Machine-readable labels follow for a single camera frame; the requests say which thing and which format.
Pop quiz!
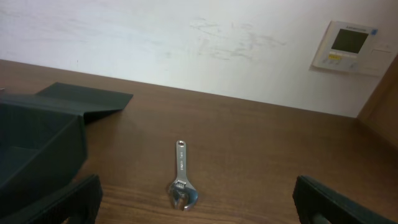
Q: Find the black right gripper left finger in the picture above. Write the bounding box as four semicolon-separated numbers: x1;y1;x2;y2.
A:
1;175;103;224

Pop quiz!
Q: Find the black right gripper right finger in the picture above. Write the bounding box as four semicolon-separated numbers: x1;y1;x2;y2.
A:
293;175;396;224

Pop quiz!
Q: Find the black box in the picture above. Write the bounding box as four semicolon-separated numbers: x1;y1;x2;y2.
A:
1;82;132;217

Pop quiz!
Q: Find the silver adjustable wrench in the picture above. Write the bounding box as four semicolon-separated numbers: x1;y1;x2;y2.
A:
169;140;198;211

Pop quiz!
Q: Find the white wall control panel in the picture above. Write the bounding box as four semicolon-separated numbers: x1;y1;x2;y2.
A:
312;21;397;77

